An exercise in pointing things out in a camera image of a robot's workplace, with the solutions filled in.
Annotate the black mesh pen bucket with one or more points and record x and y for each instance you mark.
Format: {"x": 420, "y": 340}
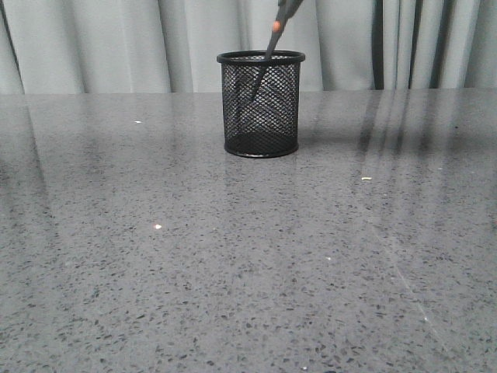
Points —
{"x": 260, "y": 102}

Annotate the grey pleated curtain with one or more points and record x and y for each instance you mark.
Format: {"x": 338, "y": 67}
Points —
{"x": 171, "y": 46}

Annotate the grey and orange scissors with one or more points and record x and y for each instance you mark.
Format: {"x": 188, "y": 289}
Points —
{"x": 286, "y": 11}

